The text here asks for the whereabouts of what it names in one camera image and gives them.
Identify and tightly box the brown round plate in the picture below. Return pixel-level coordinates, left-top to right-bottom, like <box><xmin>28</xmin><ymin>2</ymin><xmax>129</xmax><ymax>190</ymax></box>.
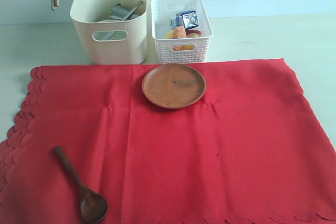
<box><xmin>142</xmin><ymin>63</ymin><xmax>207</xmax><ymax>110</ymax></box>

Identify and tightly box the yellow cheese wedge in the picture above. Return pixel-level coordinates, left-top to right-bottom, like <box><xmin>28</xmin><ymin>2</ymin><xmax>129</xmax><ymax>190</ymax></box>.
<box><xmin>181</xmin><ymin>45</ymin><xmax>195</xmax><ymax>51</ymax></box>

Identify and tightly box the yellow lemon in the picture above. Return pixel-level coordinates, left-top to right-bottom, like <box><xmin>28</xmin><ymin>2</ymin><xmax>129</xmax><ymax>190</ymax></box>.
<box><xmin>164</xmin><ymin>30</ymin><xmax>174</xmax><ymax>39</ymax></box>

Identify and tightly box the fried chicken nugget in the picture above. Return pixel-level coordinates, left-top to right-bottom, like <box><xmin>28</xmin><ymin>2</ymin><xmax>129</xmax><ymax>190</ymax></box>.
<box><xmin>172</xmin><ymin>26</ymin><xmax>187</xmax><ymax>51</ymax></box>

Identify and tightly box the red sausage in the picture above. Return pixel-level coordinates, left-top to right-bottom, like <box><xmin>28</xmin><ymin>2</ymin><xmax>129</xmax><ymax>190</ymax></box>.
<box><xmin>186</xmin><ymin>30</ymin><xmax>202</xmax><ymax>36</ymax></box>

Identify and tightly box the blue white milk carton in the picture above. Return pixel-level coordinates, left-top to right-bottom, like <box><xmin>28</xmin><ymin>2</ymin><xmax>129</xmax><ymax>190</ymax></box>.
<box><xmin>170</xmin><ymin>10</ymin><xmax>198</xmax><ymax>30</ymax></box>

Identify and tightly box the red scalloped tablecloth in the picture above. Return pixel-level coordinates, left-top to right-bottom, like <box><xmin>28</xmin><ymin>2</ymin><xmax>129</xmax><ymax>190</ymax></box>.
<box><xmin>1</xmin><ymin>59</ymin><xmax>335</xmax><ymax>223</ymax></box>

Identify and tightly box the stainless steel cup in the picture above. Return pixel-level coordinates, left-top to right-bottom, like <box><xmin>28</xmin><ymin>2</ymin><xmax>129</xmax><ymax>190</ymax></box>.
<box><xmin>110</xmin><ymin>4</ymin><xmax>130</xmax><ymax>20</ymax></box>

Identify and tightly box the dark wooden spoon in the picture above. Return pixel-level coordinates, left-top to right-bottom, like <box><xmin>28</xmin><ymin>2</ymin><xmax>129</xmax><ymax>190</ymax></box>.
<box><xmin>54</xmin><ymin>146</ymin><xmax>109</xmax><ymax>223</ymax></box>

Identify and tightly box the metal butter knife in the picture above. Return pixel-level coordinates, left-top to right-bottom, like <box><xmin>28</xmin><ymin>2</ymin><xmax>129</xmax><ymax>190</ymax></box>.
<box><xmin>102</xmin><ymin>1</ymin><xmax>143</xmax><ymax>23</ymax></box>

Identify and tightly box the white perforated plastic basket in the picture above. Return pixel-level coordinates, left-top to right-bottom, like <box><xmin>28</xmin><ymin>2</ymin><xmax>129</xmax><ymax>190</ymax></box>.
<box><xmin>151</xmin><ymin>0</ymin><xmax>213</xmax><ymax>64</ymax></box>

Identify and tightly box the cream plastic storage bin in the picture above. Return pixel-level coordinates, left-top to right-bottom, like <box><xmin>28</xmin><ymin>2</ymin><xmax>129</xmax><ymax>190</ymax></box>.
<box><xmin>70</xmin><ymin>0</ymin><xmax>147</xmax><ymax>65</ymax></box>

